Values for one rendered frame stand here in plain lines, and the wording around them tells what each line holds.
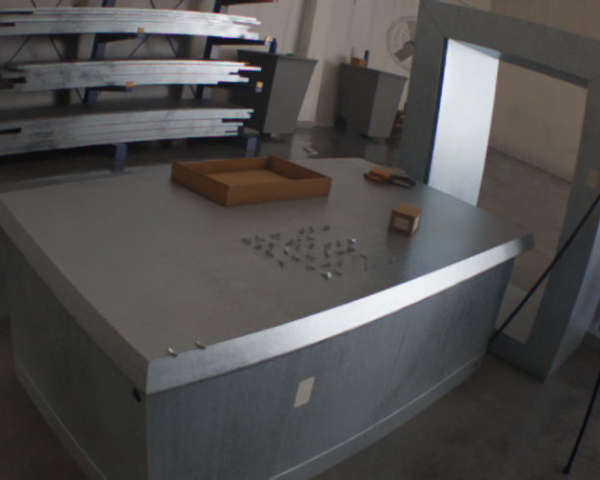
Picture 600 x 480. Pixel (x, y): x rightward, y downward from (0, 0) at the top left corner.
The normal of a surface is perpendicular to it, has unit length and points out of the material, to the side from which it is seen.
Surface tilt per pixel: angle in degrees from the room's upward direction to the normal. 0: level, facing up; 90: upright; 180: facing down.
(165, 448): 90
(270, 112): 96
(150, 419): 90
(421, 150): 90
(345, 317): 68
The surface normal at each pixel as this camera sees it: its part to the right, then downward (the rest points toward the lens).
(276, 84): 0.63, 0.46
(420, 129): -0.74, 0.11
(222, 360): 0.70, -0.03
